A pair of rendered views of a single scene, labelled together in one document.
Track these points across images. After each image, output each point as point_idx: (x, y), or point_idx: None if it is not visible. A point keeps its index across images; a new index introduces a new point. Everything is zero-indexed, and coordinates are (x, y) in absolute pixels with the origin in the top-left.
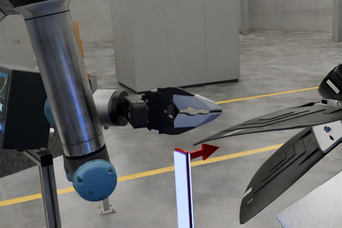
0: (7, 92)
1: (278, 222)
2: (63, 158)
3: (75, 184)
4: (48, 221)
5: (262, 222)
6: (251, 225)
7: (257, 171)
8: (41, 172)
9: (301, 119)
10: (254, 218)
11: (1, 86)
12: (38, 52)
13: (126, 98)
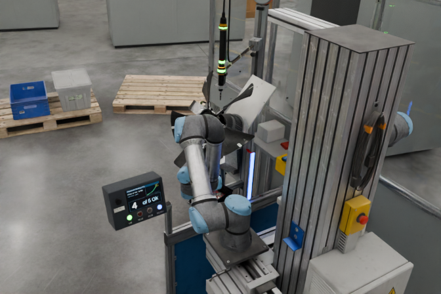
0: (161, 188)
1: (20, 219)
2: (191, 191)
3: (220, 186)
4: (172, 229)
5: (14, 227)
6: (12, 234)
7: (177, 162)
8: (171, 210)
9: (237, 134)
10: (4, 230)
11: (150, 189)
12: (219, 153)
13: (205, 155)
